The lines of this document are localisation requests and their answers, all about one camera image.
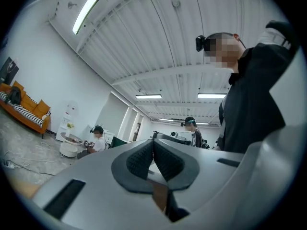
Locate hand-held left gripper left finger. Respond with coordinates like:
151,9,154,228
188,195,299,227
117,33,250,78
32,138,183,230

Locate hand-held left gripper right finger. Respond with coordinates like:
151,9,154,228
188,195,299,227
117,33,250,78
153,122,307,230

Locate white drawer cabinet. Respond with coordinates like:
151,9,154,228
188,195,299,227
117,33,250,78
104,130,115,149

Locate round white side table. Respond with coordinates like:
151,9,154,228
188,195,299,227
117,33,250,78
59,132,83,158

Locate white vase yellow flowers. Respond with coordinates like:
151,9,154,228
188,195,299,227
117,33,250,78
66,122,75,138

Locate person's black clothes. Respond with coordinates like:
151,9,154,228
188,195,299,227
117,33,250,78
217,20,302,154

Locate ceiling light bar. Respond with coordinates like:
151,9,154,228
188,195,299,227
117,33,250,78
135,93,163,100
197,92,227,99
72,0,100,35

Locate orange striped sofa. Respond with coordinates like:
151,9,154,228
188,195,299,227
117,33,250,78
0,80,52,139

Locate black bag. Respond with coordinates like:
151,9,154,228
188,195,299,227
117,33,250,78
7,86,24,105

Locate person's head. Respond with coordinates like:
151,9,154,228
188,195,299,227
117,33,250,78
203,32,248,73

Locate black framed picture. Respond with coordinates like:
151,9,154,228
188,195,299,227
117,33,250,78
0,56,20,86

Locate white floor cable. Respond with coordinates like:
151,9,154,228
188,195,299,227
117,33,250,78
3,141,56,175

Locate black head-worn camera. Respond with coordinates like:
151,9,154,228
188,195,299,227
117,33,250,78
195,34,207,53

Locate grey backpack strap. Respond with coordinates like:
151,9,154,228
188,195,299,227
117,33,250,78
260,28,293,50

